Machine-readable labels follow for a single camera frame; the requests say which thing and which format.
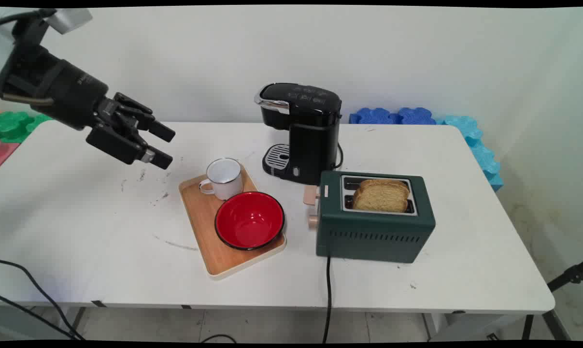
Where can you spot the toast bread slice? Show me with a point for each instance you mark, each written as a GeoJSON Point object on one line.
{"type": "Point", "coordinates": [380, 198]}

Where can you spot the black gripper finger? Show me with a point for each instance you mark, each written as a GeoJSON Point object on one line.
{"type": "Point", "coordinates": [122, 145]}
{"type": "Point", "coordinates": [146, 121]}

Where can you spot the white enamel mug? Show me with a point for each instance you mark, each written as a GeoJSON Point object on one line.
{"type": "Point", "coordinates": [223, 176]}

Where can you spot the wrist camera with white bracket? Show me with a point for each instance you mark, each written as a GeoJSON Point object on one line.
{"type": "Point", "coordinates": [30, 29]}

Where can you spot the black tripod leg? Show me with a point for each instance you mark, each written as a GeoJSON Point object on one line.
{"type": "Point", "coordinates": [561, 285]}

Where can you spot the beige toaster lever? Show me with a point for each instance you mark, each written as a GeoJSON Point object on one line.
{"type": "Point", "coordinates": [311, 195]}

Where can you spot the green foam mat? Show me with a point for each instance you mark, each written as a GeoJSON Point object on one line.
{"type": "Point", "coordinates": [16, 125]}

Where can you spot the light blue foam mat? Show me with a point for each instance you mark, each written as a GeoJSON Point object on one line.
{"type": "Point", "coordinates": [479, 150]}

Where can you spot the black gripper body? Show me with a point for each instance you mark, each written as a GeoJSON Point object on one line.
{"type": "Point", "coordinates": [54, 87]}

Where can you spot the dark blue foam mat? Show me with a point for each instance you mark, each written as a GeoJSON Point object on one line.
{"type": "Point", "coordinates": [392, 116]}

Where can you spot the red foam mat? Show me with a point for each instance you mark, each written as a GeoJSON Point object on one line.
{"type": "Point", "coordinates": [5, 152]}

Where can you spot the wooden serving tray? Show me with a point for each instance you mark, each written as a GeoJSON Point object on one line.
{"type": "Point", "coordinates": [202, 222]}

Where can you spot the grey table leg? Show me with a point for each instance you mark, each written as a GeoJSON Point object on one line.
{"type": "Point", "coordinates": [430, 326]}
{"type": "Point", "coordinates": [78, 319]}

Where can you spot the green toaster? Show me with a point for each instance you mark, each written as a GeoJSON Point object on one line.
{"type": "Point", "coordinates": [368, 234]}

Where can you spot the red enamel bowl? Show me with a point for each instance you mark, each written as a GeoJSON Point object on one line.
{"type": "Point", "coordinates": [249, 221]}

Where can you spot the black coffee machine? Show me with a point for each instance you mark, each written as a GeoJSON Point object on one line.
{"type": "Point", "coordinates": [310, 140]}

